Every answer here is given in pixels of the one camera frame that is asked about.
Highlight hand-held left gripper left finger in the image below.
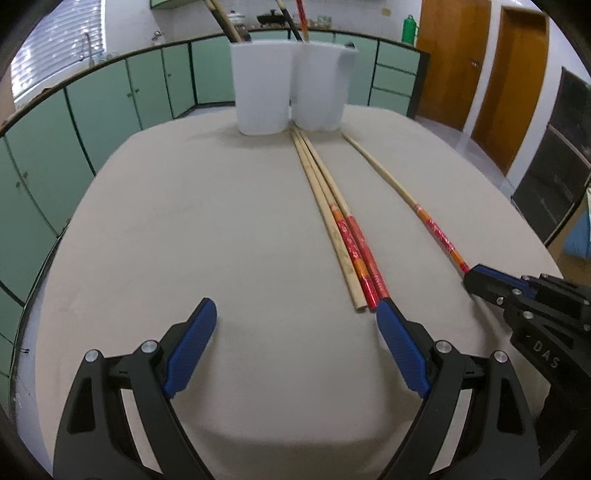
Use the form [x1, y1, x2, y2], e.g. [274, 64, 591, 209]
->
[53, 298, 218, 480]

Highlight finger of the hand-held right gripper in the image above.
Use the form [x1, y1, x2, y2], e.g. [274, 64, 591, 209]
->
[519, 273, 591, 324]
[463, 264, 525, 309]

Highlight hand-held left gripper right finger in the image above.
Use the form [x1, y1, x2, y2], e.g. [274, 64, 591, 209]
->
[376, 299, 541, 480]

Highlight red-handled bamboo chopstick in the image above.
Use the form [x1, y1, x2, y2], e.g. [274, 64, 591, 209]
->
[295, 0, 309, 43]
[300, 131, 391, 303]
[342, 133, 471, 274]
[295, 130, 380, 309]

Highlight plain bamboo chopstick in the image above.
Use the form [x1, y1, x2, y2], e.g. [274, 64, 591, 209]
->
[291, 130, 366, 313]
[205, 0, 243, 43]

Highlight white two-compartment utensil holder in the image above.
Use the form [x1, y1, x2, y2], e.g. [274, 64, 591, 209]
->
[229, 39, 360, 137]

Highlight black chopstick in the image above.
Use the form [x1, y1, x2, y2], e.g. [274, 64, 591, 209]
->
[276, 0, 303, 43]

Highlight blue cloth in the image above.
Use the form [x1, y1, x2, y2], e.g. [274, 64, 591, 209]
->
[564, 185, 591, 260]

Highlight dark glass-front cabinet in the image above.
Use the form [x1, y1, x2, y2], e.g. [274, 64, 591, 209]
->
[510, 67, 591, 247]

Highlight plain wooden door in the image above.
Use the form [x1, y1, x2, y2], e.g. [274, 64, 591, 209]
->
[470, 4, 552, 177]

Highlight green lower kitchen cabinets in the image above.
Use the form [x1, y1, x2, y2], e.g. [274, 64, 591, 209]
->
[0, 28, 431, 416]

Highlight white window blind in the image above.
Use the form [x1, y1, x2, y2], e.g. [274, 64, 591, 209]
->
[10, 0, 106, 104]

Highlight wooden door with handle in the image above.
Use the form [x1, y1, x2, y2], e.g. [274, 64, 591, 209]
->
[414, 0, 492, 132]

